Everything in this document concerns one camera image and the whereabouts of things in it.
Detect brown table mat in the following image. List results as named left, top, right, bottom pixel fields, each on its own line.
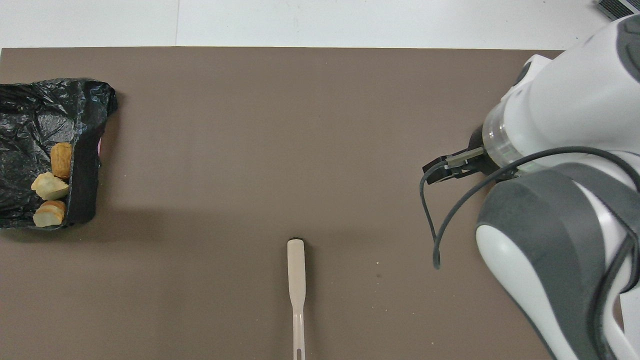
left=0, top=47, right=626, bottom=360

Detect beige hand brush black bristles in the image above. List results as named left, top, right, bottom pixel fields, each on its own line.
left=287, top=239, right=307, bottom=360

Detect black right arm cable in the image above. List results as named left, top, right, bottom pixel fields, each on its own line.
left=419, top=146, right=640, bottom=360

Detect bag-covered bin with pink rim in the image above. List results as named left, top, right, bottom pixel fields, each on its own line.
left=0, top=77, right=119, bottom=231

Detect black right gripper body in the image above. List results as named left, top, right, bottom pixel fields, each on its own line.
left=467, top=125, right=503, bottom=177

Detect orange-brown oval sponge piece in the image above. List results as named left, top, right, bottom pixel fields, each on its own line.
left=50, top=142, right=74, bottom=180

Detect dark ribbed panel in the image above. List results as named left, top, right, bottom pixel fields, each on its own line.
left=597, top=0, right=633, bottom=22

